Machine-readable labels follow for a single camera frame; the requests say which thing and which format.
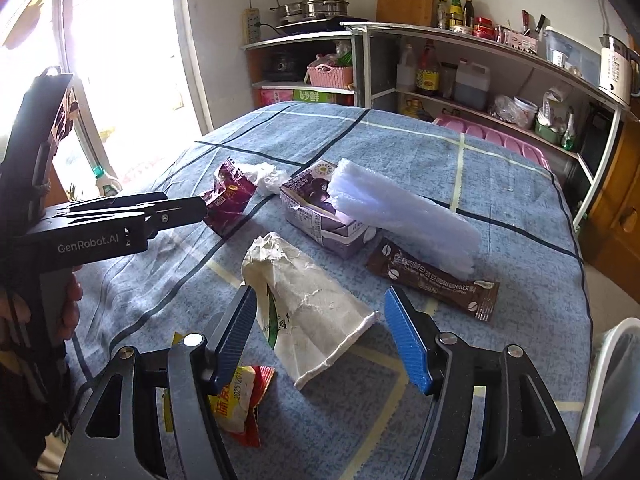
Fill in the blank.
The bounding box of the black induction cooker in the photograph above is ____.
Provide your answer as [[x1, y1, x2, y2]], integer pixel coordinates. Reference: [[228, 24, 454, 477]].
[[275, 14, 368, 33]]

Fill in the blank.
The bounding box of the beige paper bag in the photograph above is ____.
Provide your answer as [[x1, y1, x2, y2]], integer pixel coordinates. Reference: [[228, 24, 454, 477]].
[[241, 232, 381, 390]]

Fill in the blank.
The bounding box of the white plastic tub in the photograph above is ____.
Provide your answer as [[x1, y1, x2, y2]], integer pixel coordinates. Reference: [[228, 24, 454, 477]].
[[512, 96, 538, 128]]

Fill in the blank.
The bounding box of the white bottle green cap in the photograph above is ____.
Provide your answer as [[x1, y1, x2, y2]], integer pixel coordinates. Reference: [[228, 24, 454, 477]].
[[90, 166, 122, 198]]

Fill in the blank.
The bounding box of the white shelf unit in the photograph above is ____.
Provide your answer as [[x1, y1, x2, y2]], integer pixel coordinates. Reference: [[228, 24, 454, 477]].
[[241, 22, 633, 226]]

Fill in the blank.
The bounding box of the yellowed power strip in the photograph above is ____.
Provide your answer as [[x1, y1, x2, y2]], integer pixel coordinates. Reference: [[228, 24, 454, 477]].
[[242, 7, 262, 45]]

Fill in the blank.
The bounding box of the maroon snack wrapper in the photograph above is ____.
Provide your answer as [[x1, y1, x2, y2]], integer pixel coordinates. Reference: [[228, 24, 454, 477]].
[[202, 157, 257, 236]]

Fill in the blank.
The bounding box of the blue checked tablecloth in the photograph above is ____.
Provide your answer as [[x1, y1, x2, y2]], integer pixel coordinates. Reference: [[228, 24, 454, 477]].
[[37, 101, 593, 480]]

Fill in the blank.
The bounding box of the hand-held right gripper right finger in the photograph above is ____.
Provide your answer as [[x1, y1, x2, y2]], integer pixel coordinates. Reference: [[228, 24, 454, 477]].
[[384, 286, 583, 480]]

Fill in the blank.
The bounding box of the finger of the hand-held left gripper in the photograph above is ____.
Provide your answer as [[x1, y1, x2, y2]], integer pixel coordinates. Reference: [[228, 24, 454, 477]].
[[65, 191, 169, 211], [127, 196, 209, 238]]

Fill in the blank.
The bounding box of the clear plastic bag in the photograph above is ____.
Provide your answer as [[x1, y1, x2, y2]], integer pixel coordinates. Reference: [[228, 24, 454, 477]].
[[487, 94, 523, 123]]

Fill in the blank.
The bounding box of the person's left hand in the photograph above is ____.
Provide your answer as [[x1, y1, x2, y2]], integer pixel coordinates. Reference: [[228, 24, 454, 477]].
[[59, 269, 84, 345]]

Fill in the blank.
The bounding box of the white electric kettle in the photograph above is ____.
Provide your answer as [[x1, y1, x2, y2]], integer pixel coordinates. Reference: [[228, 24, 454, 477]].
[[597, 34, 640, 103]]

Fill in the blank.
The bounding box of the pink woven basket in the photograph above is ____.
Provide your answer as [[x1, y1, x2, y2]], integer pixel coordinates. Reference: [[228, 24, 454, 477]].
[[306, 57, 355, 87]]

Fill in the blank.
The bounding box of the black rice cooker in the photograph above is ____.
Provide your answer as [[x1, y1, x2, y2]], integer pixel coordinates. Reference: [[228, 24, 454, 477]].
[[262, 50, 308, 81]]

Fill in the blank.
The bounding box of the steel steamer pot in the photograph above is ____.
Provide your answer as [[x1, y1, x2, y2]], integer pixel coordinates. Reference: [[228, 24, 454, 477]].
[[300, 0, 349, 17]]

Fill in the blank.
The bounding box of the dark jar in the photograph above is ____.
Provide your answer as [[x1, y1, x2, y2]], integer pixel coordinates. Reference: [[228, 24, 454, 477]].
[[440, 62, 458, 101]]

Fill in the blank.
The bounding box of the purple milk carton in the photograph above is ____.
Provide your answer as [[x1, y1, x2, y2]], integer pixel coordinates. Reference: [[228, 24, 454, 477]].
[[279, 159, 377, 260]]

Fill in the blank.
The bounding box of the white trash bin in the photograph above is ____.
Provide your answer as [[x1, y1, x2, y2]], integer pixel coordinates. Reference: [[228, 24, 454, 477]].
[[575, 317, 640, 480]]

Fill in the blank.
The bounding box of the large soy sauce bottle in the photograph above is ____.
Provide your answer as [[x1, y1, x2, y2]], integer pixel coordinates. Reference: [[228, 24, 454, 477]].
[[416, 40, 442, 98]]

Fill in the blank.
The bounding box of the pink knife holder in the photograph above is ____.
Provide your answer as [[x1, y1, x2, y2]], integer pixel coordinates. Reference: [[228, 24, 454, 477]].
[[502, 29, 540, 56]]

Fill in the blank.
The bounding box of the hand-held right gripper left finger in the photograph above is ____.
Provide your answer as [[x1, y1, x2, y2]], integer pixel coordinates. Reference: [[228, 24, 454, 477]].
[[57, 284, 258, 480]]

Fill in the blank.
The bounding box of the wooden door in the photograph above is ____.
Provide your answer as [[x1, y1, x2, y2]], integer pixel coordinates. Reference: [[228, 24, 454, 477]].
[[582, 120, 640, 276]]

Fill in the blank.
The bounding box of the white foam sheet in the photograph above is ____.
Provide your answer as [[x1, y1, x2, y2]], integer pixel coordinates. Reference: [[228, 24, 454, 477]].
[[326, 157, 482, 278]]

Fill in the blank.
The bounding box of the yellow snack wrapper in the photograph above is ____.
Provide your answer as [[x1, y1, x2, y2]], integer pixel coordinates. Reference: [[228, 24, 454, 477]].
[[162, 331, 277, 448]]

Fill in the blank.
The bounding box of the white tissue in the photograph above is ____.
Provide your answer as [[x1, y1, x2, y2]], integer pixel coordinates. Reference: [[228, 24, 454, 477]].
[[250, 161, 291, 196]]

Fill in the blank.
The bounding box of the brown coffee sachet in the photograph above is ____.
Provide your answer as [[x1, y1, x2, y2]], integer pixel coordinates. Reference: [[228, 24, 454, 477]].
[[364, 237, 501, 323]]

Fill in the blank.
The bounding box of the white food bag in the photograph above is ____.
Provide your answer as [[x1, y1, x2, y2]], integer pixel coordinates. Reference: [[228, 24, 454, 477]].
[[542, 85, 576, 133]]

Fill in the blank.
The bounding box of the printed cardboard box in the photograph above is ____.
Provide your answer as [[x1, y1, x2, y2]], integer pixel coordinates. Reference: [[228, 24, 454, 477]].
[[260, 86, 356, 107]]

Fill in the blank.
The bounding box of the green basket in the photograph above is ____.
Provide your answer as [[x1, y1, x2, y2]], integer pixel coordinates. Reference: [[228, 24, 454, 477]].
[[535, 117, 566, 145]]

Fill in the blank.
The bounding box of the pale blue bin liner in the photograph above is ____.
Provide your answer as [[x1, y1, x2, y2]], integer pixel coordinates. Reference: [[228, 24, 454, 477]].
[[592, 330, 640, 480]]

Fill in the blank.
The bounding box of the clear storage box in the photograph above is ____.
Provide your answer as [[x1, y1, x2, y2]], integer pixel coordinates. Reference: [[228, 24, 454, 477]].
[[542, 26, 603, 78]]

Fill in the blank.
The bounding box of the white jug dark liquid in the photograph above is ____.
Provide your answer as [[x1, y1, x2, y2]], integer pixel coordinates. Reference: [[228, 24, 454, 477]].
[[454, 58, 492, 111]]

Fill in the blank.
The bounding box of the yellow cooking oil bottle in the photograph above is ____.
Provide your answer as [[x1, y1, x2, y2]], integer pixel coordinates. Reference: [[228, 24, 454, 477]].
[[400, 97, 431, 118]]

